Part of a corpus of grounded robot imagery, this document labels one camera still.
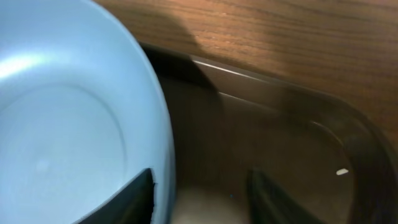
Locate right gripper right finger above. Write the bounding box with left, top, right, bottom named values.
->
left=247, top=169, right=323, bottom=224

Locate dark brown serving tray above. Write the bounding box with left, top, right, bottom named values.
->
left=142, top=44, right=397, bottom=223

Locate dark blue plate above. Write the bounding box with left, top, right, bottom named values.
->
left=1, top=0, right=175, bottom=223

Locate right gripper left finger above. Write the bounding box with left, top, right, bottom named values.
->
left=80, top=168, right=155, bottom=224

